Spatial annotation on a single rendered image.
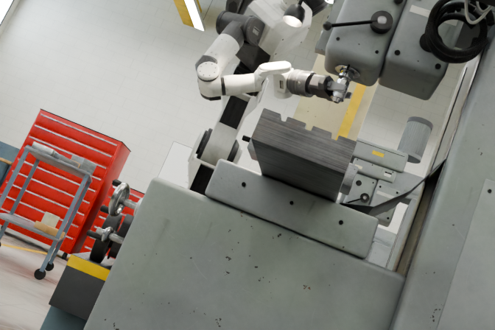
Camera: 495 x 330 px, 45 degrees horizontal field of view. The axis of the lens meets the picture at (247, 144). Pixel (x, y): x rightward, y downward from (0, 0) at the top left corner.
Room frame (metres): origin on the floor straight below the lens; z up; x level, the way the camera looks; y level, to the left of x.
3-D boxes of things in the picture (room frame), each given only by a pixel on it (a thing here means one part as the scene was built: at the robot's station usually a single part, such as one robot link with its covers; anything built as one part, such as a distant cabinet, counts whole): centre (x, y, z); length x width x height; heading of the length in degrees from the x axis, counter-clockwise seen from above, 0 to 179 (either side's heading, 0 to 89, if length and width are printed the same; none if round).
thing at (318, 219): (1.87, -0.21, 0.79); 0.50 x 0.35 x 0.12; 80
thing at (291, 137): (1.94, -0.22, 0.89); 1.24 x 0.23 x 0.08; 170
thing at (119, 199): (1.96, 0.28, 0.63); 0.16 x 0.12 x 0.12; 80
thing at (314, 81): (1.93, -0.14, 1.23); 0.13 x 0.12 x 0.10; 145
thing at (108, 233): (2.11, 0.28, 0.51); 0.22 x 0.06 x 0.06; 80
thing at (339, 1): (1.89, -0.10, 1.45); 0.04 x 0.04 x 0.21; 80
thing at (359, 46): (1.87, -0.22, 1.47); 0.21 x 0.19 x 0.32; 170
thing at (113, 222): (2.38, 0.37, 0.50); 0.20 x 0.05 x 0.20; 4
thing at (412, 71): (1.84, -0.40, 1.47); 0.24 x 0.19 x 0.26; 170
